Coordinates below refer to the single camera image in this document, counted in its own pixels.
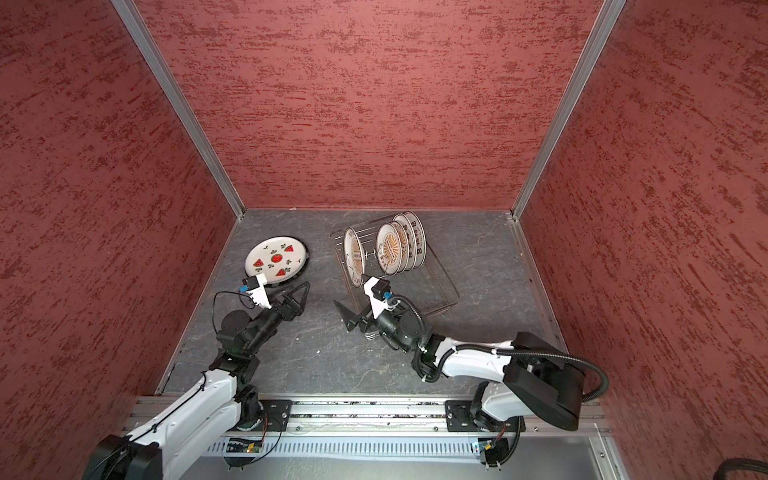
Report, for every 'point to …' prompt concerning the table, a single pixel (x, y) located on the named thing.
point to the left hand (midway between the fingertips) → (305, 291)
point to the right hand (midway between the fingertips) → (350, 292)
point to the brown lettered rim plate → (354, 257)
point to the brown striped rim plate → (308, 257)
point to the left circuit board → (243, 447)
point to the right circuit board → (493, 450)
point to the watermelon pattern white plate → (278, 258)
